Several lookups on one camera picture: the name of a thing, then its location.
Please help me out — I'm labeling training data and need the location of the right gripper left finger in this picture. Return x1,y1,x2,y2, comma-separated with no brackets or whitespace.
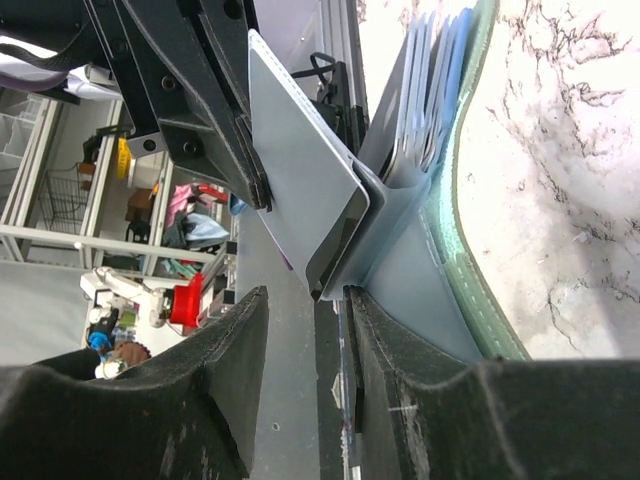
1,286,269,479

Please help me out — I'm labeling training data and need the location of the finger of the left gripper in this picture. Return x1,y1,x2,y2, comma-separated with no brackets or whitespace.
199,1,271,210
85,1,245,197

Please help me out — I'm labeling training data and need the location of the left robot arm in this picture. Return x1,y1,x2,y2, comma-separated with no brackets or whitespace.
1,0,271,210

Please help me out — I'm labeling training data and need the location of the grey credit card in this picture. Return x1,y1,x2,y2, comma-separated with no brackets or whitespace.
248,30,370,300

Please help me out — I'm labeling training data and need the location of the green card holder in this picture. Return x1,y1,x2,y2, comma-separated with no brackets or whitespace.
319,0,531,364

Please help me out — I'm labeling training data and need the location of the aluminium frame rail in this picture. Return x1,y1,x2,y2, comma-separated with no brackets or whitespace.
292,1,369,153

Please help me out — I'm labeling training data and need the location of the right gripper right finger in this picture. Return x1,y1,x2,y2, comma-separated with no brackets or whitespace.
345,287,639,479

